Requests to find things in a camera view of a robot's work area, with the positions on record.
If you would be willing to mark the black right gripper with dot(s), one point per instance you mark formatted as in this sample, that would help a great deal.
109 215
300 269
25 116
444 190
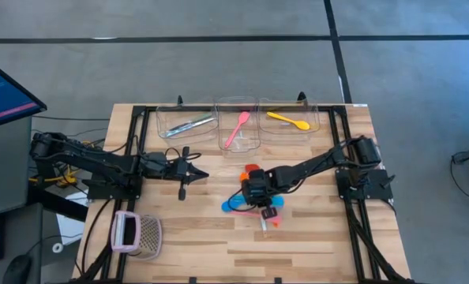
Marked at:
260 189

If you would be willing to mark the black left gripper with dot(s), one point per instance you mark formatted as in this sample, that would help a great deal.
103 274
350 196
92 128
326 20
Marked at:
175 169

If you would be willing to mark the light blue silicone spatula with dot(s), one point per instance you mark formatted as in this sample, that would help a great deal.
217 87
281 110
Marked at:
280 202

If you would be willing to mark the yellow silicone spoon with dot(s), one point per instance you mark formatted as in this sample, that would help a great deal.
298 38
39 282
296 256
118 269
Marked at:
301 125

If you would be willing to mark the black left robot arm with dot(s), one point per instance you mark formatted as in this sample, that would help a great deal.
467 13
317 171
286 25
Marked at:
100 161

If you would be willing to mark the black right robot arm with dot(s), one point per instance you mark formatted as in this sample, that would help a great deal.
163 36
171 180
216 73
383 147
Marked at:
317 163

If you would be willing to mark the wide clear plastic bin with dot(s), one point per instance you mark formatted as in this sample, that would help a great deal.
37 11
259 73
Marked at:
185 130
287 132

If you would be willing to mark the narrow clear plastic bin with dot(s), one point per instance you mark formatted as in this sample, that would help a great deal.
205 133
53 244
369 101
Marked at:
238 138

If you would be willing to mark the pink mesh basket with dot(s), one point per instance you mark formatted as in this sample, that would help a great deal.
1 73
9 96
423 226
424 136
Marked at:
136 236

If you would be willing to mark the white paper sheet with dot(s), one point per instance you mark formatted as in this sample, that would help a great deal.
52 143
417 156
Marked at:
70 229

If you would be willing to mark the black beam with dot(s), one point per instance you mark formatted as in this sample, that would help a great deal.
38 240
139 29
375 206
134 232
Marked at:
57 203

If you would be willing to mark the white tape roll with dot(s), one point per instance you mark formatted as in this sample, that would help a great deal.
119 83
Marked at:
54 247

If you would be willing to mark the grey cabinet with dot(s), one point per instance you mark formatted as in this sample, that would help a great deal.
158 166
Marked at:
5 169

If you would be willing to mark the black computer mouse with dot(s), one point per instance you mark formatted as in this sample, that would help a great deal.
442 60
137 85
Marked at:
17 270

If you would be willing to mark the computer monitor with blue screen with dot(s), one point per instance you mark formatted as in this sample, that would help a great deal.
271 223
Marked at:
5 94

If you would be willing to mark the black frame bracket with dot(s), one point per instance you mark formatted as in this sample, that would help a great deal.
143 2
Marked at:
180 102
278 281
192 281
302 99

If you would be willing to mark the black aluminium table frame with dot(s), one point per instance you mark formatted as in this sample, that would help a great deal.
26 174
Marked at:
337 110

